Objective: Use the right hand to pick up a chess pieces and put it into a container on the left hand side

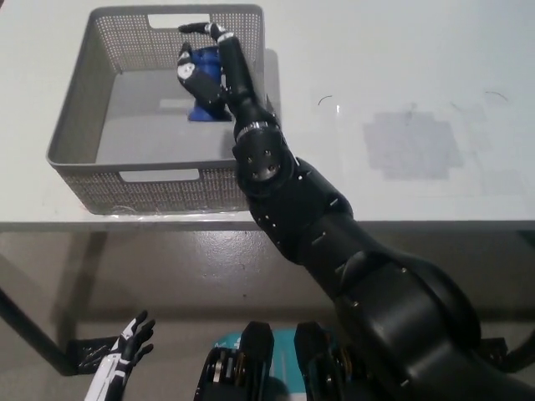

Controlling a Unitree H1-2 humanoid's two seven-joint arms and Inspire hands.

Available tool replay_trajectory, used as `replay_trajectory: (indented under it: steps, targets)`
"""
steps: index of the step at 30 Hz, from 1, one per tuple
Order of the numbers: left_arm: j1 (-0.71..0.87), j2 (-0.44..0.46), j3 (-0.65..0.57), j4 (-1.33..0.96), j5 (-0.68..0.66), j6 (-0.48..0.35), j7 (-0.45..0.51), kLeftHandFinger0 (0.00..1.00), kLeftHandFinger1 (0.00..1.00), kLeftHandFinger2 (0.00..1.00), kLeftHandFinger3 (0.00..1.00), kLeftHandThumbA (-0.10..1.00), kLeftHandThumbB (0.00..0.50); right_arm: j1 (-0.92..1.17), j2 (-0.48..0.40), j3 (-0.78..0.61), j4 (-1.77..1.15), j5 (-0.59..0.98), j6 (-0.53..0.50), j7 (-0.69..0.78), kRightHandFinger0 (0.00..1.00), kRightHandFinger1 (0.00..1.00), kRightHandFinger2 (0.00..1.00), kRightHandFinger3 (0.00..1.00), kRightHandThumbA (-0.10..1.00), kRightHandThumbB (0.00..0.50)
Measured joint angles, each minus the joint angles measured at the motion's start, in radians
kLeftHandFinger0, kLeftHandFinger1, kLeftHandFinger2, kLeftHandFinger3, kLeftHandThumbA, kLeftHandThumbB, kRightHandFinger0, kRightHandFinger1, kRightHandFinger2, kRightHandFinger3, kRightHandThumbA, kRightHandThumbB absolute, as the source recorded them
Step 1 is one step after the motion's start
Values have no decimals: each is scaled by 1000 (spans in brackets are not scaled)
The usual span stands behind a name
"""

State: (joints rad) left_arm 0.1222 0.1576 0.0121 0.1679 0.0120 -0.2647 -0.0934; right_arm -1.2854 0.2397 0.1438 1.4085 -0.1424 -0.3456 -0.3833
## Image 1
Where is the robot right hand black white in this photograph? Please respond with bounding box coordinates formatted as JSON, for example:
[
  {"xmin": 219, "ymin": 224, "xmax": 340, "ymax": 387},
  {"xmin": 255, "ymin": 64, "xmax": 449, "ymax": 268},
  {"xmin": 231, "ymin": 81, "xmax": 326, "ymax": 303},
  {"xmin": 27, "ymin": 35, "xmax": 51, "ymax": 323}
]
[{"xmin": 176, "ymin": 22, "xmax": 281, "ymax": 135}]

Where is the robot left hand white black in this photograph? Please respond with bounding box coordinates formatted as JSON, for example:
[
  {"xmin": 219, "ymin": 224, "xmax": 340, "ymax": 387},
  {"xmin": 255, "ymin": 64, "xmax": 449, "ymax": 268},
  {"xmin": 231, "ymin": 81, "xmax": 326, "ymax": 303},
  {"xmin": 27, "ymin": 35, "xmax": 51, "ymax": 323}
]
[{"xmin": 83, "ymin": 309, "xmax": 156, "ymax": 401}]

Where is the blue chess rook piece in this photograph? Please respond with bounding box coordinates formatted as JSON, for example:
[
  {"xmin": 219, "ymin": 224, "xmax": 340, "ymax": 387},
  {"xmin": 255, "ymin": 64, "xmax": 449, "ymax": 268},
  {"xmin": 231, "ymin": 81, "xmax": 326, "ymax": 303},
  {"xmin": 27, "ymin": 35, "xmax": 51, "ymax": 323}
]
[{"xmin": 186, "ymin": 46, "xmax": 232, "ymax": 124}]

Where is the black metal table leg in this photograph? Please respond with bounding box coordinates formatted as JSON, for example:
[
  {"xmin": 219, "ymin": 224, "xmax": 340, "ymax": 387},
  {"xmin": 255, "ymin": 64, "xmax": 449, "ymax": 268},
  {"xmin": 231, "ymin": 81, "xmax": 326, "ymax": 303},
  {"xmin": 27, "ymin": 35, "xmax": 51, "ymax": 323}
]
[{"xmin": 0, "ymin": 286, "xmax": 125, "ymax": 377}]

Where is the grey perforated plastic basket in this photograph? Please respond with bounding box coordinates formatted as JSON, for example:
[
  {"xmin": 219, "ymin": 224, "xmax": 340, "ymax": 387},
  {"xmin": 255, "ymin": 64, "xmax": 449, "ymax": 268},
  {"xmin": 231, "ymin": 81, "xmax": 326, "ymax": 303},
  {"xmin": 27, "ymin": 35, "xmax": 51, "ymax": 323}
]
[{"xmin": 44, "ymin": 3, "xmax": 269, "ymax": 216}]

